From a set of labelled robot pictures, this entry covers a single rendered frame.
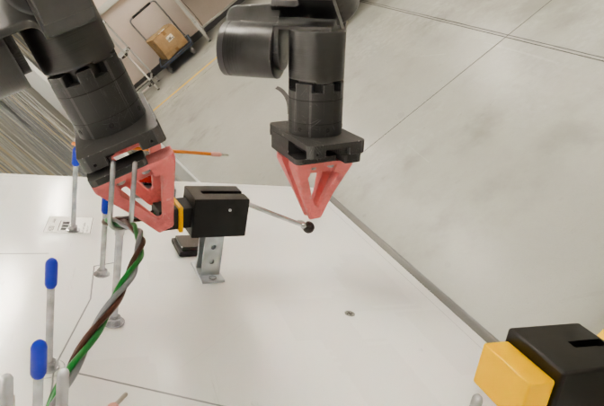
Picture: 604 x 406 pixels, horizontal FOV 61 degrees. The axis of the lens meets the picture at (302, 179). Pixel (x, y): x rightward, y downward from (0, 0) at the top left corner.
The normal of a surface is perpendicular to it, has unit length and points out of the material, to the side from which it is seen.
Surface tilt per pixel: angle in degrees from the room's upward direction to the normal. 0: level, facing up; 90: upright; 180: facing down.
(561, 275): 0
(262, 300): 48
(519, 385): 42
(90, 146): 20
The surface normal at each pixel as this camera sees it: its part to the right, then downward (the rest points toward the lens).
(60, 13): 0.58, 0.75
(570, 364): 0.16, -0.95
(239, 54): -0.28, 0.35
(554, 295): -0.58, -0.67
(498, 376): -0.93, -0.05
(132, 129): -0.26, -0.81
